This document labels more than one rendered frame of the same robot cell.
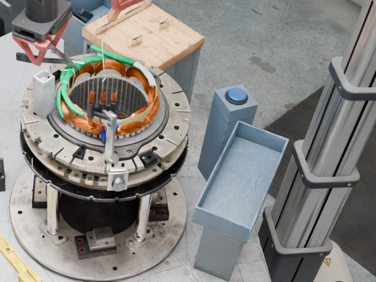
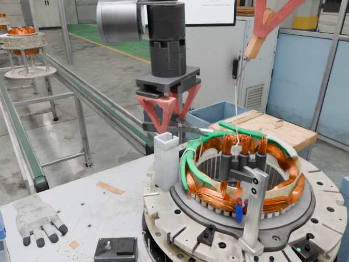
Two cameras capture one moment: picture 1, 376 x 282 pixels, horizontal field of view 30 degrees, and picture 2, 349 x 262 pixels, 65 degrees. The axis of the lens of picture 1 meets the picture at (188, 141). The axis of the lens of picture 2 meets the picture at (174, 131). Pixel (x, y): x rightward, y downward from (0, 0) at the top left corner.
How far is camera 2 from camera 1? 0.88 m
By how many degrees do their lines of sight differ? 25
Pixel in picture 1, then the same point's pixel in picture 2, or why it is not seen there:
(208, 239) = not seen: outside the picture
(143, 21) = (259, 123)
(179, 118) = (329, 198)
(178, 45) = (295, 138)
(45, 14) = (171, 66)
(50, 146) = (169, 225)
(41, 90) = (162, 153)
